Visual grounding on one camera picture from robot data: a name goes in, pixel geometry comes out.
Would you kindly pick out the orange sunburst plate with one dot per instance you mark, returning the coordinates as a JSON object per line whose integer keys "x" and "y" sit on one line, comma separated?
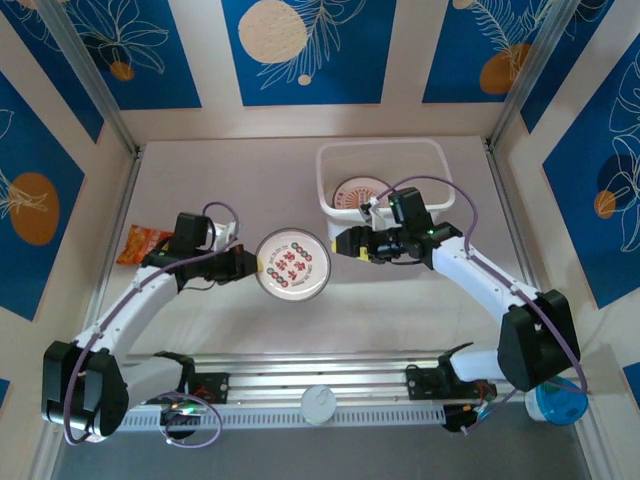
{"x": 357, "y": 192}

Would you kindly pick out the aluminium side rail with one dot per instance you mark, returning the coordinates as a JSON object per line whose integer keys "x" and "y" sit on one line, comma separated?
{"x": 505, "y": 200}
{"x": 127, "y": 200}

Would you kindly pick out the blue plastic cup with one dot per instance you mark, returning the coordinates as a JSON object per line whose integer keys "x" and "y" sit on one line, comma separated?
{"x": 557, "y": 407}

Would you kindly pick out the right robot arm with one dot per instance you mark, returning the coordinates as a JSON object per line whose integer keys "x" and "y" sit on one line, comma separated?
{"x": 480, "y": 280}

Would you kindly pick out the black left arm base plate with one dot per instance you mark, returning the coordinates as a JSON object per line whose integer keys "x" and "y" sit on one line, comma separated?
{"x": 215, "y": 387}

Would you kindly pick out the white plastic bin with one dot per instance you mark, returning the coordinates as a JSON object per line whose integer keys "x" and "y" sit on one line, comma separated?
{"x": 380, "y": 160}

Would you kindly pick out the orange snack packet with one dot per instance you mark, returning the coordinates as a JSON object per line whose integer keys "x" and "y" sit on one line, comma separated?
{"x": 137, "y": 245}

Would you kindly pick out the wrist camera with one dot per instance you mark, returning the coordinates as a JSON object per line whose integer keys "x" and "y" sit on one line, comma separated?
{"x": 374, "y": 210}
{"x": 227, "y": 232}

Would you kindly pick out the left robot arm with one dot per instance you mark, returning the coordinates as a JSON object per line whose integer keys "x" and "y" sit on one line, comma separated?
{"x": 125, "y": 305}

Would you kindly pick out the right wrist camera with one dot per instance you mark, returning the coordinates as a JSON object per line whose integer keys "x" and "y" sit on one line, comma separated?
{"x": 374, "y": 210}

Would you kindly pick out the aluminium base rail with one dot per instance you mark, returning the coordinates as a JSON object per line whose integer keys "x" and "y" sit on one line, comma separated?
{"x": 300, "y": 380}

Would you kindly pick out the aluminium frame post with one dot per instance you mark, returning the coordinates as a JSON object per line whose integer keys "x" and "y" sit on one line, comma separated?
{"x": 90, "y": 80}
{"x": 530, "y": 75}

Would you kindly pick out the black controller board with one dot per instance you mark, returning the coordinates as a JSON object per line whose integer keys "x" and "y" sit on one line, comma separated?
{"x": 180, "y": 415}
{"x": 457, "y": 417}

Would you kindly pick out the red character white plate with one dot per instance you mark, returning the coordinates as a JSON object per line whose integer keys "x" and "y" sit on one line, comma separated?
{"x": 292, "y": 265}

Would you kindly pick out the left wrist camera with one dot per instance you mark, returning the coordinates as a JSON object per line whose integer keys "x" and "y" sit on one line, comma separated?
{"x": 227, "y": 232}

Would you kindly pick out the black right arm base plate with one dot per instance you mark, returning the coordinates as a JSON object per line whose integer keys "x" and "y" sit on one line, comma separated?
{"x": 422, "y": 385}

